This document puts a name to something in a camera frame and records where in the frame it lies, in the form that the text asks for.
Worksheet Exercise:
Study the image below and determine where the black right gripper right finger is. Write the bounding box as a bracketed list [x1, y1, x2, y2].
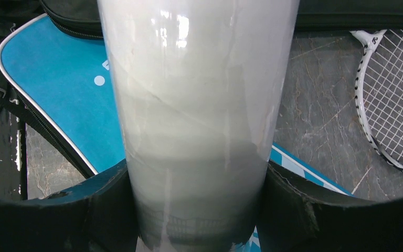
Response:
[257, 162, 403, 251]

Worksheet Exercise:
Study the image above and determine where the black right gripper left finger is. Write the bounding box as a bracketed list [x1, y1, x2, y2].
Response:
[0, 161, 139, 251]

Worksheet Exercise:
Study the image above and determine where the white shuttlecock tube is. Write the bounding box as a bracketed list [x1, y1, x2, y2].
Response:
[98, 1, 299, 251]

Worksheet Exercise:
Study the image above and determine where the blue Sport racket cover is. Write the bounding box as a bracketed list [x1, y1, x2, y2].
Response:
[0, 14, 355, 252]

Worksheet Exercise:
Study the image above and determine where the white racket behind black cover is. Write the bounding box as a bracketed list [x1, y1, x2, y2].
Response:
[351, 29, 403, 172]

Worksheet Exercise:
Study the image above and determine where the black Crossway racket cover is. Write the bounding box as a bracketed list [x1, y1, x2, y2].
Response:
[0, 0, 403, 39]

